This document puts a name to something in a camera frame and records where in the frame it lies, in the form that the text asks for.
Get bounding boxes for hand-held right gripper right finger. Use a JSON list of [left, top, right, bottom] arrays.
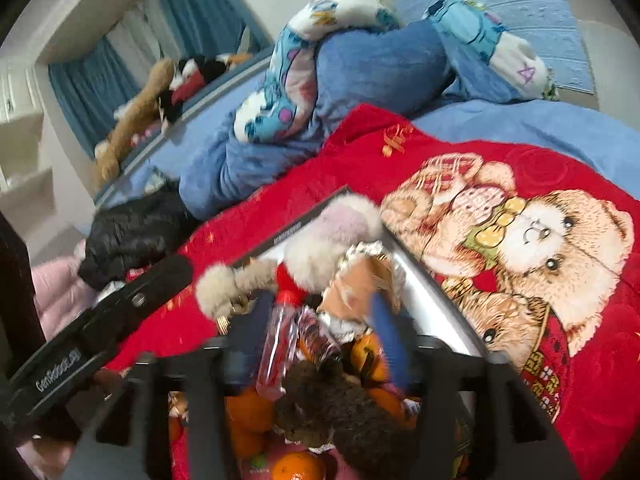
[[370, 292, 583, 480]]

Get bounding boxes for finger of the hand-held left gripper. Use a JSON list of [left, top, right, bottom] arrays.
[[82, 252, 196, 348]]

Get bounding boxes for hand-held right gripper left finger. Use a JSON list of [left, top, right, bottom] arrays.
[[65, 295, 271, 480]]

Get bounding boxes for clear bottle with red cap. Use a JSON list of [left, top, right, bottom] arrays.
[[255, 290, 308, 401]]

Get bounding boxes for pile of tangerines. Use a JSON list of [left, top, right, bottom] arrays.
[[167, 332, 426, 480]]

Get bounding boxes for black white container box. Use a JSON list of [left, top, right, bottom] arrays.
[[170, 185, 501, 480]]

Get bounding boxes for orange snack packet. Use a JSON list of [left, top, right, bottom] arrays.
[[320, 242, 401, 336]]

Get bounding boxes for dark patterned sachet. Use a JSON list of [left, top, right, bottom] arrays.
[[295, 307, 343, 361]]

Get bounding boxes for dark brown plush toy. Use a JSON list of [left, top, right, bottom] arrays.
[[272, 355, 426, 480]]

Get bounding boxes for black puffer jacket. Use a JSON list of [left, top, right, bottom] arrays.
[[77, 190, 201, 291]]

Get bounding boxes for pink cloth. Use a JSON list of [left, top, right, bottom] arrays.
[[30, 255, 106, 341]]

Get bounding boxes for dark wooden furniture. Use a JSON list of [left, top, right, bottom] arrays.
[[0, 210, 38, 376]]

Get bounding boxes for pink patterned packet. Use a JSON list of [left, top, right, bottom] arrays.
[[235, 450, 281, 480]]

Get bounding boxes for fluffy beige earmuffs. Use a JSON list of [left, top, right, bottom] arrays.
[[310, 192, 383, 251]]

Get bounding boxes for red bear-print blanket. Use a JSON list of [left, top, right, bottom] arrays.
[[107, 102, 640, 480]]

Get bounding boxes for white shelf unit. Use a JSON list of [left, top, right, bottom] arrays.
[[0, 55, 56, 201]]

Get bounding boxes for blue curtain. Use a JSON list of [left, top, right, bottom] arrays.
[[47, 35, 143, 161], [157, 0, 273, 48]]

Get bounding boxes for black red plush toy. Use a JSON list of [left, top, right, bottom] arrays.
[[155, 52, 236, 121]]

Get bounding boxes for Stitch cartoon plush pillow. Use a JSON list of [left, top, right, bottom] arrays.
[[232, 0, 561, 143]]

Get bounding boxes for white sheer curtain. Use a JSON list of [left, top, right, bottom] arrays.
[[107, 0, 166, 61]]

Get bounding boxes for light blue bed sheet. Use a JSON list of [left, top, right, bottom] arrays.
[[100, 97, 640, 196]]

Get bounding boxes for blue quilt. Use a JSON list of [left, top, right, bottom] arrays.
[[150, 20, 521, 221]]

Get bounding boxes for white bed frame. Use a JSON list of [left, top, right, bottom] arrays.
[[92, 52, 281, 206]]

